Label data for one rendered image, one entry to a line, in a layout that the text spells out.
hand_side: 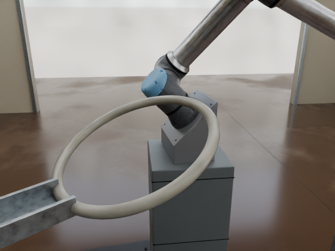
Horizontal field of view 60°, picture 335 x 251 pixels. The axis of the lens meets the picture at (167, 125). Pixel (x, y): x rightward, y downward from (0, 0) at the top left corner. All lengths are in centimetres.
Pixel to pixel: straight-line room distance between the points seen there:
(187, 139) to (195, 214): 39
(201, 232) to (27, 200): 100
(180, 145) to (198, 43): 49
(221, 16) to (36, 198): 104
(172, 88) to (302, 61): 483
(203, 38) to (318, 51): 492
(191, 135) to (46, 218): 84
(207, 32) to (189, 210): 86
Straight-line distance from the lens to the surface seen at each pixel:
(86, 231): 243
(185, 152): 140
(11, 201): 80
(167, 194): 64
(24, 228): 72
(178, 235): 159
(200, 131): 138
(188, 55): 146
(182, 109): 139
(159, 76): 134
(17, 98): 572
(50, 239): 244
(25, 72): 557
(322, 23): 135
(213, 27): 141
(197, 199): 148
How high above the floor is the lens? 149
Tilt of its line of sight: 19 degrees down
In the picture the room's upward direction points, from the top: straight up
